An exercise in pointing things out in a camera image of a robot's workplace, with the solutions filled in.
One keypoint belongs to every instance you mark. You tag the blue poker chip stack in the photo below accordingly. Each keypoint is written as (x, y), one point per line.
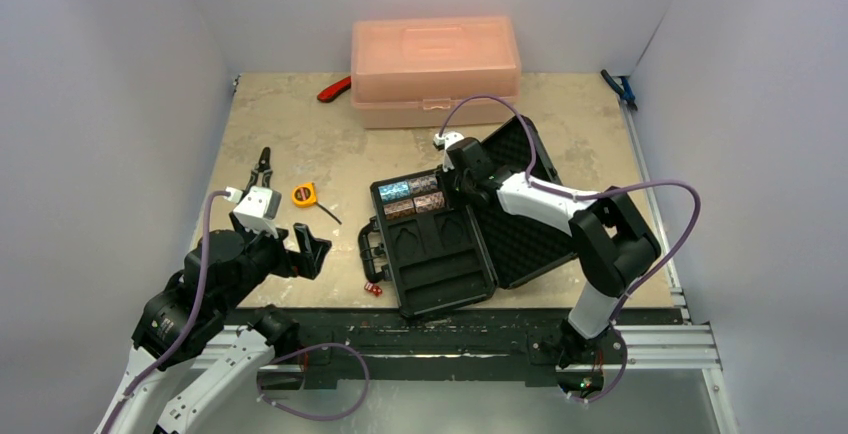
(394, 191)

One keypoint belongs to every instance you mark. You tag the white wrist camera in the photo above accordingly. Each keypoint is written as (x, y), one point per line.
(257, 210)
(443, 141)

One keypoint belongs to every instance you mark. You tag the black plastic poker case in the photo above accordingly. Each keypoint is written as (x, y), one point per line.
(455, 256)

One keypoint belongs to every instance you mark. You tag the red handled utility knife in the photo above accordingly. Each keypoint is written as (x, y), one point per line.
(330, 93)

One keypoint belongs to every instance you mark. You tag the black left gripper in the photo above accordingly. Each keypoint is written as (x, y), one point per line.
(307, 262)

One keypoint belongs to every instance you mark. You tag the black metal base frame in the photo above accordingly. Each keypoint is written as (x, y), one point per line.
(485, 345)

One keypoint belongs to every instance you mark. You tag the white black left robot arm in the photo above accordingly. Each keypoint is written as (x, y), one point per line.
(177, 324)

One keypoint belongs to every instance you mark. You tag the yellow tape measure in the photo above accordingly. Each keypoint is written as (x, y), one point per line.
(305, 196)

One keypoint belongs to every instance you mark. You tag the blue handled pliers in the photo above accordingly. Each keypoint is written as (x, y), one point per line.
(621, 86)

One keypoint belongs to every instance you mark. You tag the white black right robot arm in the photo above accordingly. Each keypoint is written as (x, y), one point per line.
(610, 237)

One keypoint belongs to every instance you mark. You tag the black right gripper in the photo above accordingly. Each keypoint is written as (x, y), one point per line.
(465, 181)

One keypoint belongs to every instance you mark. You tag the translucent pink plastic toolbox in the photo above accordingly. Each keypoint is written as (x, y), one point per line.
(417, 73)

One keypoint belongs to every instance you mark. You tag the black handled pruning shears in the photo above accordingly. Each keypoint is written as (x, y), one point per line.
(261, 173)

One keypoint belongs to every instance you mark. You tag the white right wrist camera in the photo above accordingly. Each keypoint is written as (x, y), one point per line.
(443, 141)

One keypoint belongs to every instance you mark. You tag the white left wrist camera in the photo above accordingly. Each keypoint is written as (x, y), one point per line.
(257, 210)

